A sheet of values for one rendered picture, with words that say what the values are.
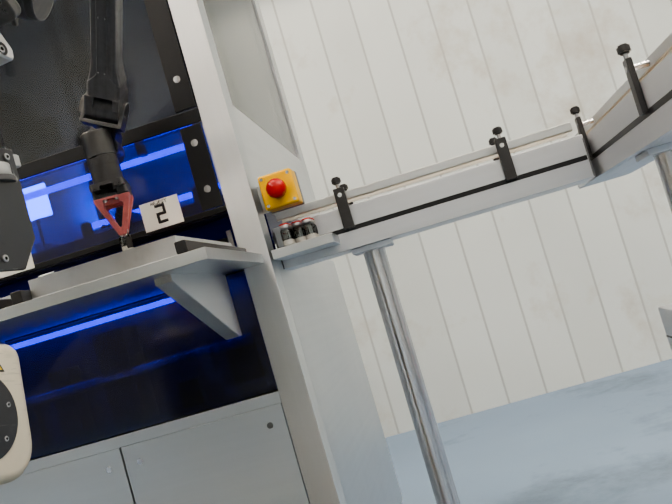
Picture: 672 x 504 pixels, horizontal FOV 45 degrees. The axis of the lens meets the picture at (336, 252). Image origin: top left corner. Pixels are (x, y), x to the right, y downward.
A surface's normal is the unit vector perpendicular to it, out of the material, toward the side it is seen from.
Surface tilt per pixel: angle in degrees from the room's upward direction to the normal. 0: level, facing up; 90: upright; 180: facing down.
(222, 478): 90
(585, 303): 90
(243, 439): 90
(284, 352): 90
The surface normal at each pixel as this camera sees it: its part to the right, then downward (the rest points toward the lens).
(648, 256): -0.10, -0.04
